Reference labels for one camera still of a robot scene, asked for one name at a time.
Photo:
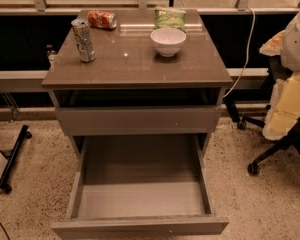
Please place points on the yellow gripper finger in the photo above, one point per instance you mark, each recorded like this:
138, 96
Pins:
284, 108
273, 46

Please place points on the silver redbull can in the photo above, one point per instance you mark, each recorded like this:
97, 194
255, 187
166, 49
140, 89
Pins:
83, 40

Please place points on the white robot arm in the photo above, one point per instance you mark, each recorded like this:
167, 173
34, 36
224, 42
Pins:
290, 50

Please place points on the closed grey top drawer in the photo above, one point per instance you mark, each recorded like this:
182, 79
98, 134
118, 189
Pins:
137, 121

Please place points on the grey drawer cabinet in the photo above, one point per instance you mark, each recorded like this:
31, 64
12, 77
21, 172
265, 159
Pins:
129, 72

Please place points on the open grey middle drawer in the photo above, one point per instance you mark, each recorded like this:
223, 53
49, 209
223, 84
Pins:
139, 186

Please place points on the orange soda can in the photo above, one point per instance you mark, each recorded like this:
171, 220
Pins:
102, 19

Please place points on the black office chair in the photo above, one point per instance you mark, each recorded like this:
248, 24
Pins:
277, 71

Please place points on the white bowl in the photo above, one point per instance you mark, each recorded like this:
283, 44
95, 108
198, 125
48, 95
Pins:
168, 41

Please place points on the green chip bag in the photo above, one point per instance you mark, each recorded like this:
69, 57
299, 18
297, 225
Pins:
169, 18

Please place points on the black wheeled stand leg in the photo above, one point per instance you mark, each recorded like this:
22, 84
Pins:
24, 134

